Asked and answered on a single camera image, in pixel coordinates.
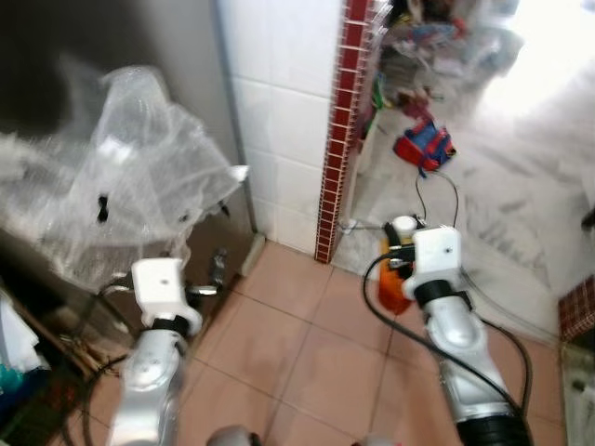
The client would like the grey left robot leg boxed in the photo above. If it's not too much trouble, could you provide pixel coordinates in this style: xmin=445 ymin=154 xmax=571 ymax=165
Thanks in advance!
xmin=205 ymin=425 xmax=267 ymax=446

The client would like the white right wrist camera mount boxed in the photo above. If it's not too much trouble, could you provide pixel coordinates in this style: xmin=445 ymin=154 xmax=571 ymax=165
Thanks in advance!
xmin=409 ymin=226 xmax=463 ymax=300

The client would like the cluttered pile of bags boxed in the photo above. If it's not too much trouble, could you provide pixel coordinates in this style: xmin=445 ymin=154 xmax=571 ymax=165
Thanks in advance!
xmin=372 ymin=0 xmax=523 ymax=105

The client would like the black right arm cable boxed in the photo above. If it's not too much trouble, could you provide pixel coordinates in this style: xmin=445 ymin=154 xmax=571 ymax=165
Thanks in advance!
xmin=362 ymin=249 xmax=534 ymax=421

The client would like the orange bottle with white cap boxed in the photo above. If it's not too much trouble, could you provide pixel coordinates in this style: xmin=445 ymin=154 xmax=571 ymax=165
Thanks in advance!
xmin=376 ymin=215 xmax=421 ymax=315

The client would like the white blue plastic container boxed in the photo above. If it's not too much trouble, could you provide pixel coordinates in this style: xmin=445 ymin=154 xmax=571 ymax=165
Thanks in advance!
xmin=0 ymin=295 xmax=46 ymax=400

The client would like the steel fridge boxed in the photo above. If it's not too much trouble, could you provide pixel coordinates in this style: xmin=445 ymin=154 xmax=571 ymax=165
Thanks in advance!
xmin=0 ymin=0 xmax=263 ymax=373

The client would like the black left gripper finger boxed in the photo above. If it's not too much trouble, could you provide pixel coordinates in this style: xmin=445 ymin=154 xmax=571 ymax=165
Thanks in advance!
xmin=191 ymin=248 xmax=230 ymax=300

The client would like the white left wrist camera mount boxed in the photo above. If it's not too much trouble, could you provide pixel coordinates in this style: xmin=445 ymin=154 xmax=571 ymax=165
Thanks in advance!
xmin=130 ymin=258 xmax=204 ymax=335

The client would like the clear crumpled plastic bag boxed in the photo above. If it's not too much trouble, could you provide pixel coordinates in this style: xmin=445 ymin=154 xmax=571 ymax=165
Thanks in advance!
xmin=0 ymin=65 xmax=250 ymax=291

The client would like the red and blue bag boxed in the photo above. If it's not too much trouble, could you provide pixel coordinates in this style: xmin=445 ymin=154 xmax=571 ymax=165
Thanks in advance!
xmin=392 ymin=115 xmax=457 ymax=174

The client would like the thin black floor cable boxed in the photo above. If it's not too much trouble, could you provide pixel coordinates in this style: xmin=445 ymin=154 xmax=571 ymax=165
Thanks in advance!
xmin=414 ymin=170 xmax=462 ymax=230

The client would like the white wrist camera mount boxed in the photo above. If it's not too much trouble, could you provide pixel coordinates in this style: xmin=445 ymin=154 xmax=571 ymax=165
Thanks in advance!
xmin=130 ymin=258 xmax=204 ymax=335
xmin=409 ymin=226 xmax=463 ymax=300

